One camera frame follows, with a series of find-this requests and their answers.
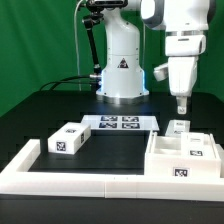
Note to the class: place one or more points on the white cabinet body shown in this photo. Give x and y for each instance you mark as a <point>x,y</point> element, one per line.
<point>163,160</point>

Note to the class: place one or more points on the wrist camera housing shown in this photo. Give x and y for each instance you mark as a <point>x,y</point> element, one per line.
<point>161,72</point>

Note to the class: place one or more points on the white tagged rectangular block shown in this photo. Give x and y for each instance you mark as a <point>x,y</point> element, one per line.
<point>69,138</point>

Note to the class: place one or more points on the white U-shaped border frame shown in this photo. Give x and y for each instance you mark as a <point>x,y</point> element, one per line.
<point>17,178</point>

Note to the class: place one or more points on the white flat tagged panel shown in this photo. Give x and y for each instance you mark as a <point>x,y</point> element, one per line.
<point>122,122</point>

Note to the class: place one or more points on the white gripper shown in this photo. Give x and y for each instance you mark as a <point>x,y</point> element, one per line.
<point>183,53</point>

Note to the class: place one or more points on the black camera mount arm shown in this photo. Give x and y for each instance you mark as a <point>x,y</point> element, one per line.
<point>93,36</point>

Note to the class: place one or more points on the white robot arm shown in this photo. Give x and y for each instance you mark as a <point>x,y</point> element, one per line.
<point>137,30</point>

